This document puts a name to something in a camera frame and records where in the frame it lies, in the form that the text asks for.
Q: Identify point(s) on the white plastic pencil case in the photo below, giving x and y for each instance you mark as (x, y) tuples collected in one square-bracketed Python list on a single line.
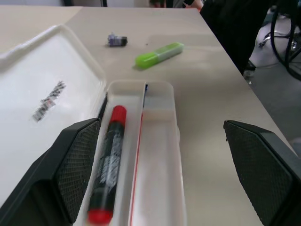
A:
[(70, 113)]

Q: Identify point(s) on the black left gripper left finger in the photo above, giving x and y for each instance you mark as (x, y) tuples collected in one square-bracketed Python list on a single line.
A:
[(58, 169)]

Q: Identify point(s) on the black marker with red cap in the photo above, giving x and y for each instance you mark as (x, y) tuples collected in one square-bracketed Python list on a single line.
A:
[(110, 162)]

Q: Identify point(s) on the person in dark clothing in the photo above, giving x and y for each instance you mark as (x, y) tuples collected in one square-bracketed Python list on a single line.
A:
[(225, 26)]

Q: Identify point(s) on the green highlighter marker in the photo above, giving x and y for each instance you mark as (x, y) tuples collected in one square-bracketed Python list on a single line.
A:
[(158, 55)]

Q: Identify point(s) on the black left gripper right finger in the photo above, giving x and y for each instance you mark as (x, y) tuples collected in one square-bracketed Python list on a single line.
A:
[(263, 171)]

